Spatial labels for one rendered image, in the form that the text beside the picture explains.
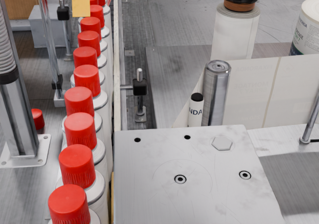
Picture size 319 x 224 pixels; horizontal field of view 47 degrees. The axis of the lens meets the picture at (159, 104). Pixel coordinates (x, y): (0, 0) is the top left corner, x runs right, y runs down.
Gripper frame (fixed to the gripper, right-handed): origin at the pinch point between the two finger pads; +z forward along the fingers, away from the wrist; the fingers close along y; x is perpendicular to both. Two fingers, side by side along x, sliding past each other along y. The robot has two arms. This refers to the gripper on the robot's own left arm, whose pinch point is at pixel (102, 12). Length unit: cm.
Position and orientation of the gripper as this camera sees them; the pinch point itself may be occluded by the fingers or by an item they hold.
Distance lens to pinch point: 105.2
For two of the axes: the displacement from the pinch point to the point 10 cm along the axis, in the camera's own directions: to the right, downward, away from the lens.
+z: 0.5, 10.0, -0.3
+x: -0.8, 0.4, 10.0
